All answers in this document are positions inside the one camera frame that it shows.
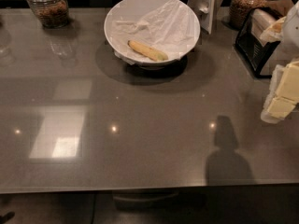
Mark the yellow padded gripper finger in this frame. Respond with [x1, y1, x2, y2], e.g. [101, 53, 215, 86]
[267, 97, 295, 119]

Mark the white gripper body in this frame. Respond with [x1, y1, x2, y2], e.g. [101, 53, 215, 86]
[261, 63, 299, 124]

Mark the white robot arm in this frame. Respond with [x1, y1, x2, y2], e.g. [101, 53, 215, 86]
[260, 2, 299, 124]

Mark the white bowl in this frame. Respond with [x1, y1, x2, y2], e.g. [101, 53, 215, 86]
[103, 0, 201, 71]

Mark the white paper bowl liner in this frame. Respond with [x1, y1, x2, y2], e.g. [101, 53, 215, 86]
[111, 0, 196, 66]

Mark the glass jar with grains right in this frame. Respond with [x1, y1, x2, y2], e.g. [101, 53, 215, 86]
[229, 0, 268, 30]

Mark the glass jar with grains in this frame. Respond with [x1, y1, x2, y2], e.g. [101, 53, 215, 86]
[229, 0, 268, 30]
[26, 0, 69, 28]

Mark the glass jar with grains left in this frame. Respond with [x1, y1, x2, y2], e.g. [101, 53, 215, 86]
[26, 0, 69, 28]

